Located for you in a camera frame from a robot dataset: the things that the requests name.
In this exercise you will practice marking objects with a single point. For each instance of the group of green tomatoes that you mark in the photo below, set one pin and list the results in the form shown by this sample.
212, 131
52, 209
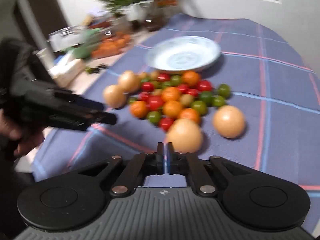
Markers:
199, 107

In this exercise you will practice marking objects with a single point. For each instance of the glass vase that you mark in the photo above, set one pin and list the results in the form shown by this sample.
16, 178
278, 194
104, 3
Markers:
156, 22

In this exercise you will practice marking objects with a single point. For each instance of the white blue-patterned plate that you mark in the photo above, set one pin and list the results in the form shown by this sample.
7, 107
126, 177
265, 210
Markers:
180, 57

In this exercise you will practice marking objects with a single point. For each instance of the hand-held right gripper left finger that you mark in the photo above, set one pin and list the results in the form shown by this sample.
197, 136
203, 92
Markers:
161, 160

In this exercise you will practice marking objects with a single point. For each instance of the green plastic scoop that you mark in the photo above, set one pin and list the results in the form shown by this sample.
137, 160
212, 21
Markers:
85, 47

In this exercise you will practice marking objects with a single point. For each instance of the white cardboard box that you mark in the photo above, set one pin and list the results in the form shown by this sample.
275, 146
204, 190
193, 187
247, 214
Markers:
66, 70

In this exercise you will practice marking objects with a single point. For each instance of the clear plastic clamshell box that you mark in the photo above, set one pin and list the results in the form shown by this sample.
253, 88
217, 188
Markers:
110, 45

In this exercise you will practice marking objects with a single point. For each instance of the group of red tomatoes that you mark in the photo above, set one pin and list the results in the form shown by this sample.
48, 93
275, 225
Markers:
155, 102

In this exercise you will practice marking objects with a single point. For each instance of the person's left hand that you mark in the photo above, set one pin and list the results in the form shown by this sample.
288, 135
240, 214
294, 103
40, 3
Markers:
27, 140

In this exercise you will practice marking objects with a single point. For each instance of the clear plastic container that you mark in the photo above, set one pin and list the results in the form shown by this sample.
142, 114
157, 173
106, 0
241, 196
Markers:
62, 36

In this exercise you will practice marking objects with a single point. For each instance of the blue checked tablecloth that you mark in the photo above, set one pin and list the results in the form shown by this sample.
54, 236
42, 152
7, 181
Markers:
275, 130

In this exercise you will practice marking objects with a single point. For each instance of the white plant pot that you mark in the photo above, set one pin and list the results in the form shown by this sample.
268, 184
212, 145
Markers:
120, 23

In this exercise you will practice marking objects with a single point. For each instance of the thin-leaved green plant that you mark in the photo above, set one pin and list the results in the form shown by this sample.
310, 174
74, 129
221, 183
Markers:
107, 0

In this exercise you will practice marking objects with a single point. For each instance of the bunch of dark berries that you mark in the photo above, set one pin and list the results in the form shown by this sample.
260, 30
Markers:
96, 68

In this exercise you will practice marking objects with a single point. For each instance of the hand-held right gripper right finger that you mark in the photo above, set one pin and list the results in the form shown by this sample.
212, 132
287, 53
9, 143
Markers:
170, 162

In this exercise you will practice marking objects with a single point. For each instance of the pile of small oranges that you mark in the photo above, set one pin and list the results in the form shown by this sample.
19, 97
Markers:
110, 47

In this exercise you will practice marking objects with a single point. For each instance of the printed orange white carton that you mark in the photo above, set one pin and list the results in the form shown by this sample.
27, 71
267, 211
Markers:
166, 1

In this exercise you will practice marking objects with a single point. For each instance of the brown wooden door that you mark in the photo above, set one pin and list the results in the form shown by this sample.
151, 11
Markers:
47, 2

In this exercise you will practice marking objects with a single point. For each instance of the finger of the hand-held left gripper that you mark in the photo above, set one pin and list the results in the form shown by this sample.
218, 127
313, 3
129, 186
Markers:
105, 118
91, 104

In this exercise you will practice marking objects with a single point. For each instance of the large beige onion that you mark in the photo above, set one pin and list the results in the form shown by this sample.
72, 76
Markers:
185, 135

